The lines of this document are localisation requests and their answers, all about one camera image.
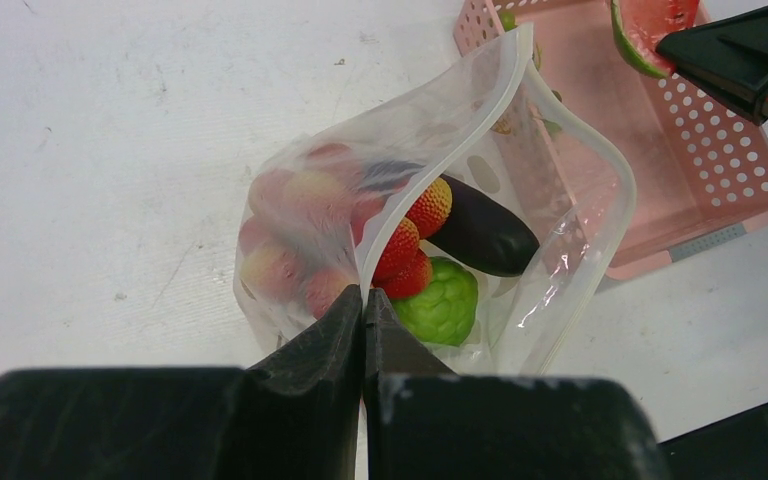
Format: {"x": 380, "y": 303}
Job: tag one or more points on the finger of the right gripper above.
{"x": 728, "y": 60}

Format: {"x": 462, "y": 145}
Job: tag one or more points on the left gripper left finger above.
{"x": 293, "y": 415}

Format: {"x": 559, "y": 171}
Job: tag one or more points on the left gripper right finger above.
{"x": 426, "y": 422}

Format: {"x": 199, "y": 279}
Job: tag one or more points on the green round fruit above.
{"x": 444, "y": 313}

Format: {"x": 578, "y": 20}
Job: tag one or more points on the pink plastic basket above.
{"x": 701, "y": 171}

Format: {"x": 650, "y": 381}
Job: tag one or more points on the watermelon slice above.
{"x": 638, "y": 26}

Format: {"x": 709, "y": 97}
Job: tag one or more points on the red strawberries pile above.
{"x": 298, "y": 243}

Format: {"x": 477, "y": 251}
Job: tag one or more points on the purple eggplant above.
{"x": 466, "y": 224}

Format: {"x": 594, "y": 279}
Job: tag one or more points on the clear zip top bag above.
{"x": 492, "y": 122}

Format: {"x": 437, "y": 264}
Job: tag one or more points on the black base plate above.
{"x": 733, "y": 448}

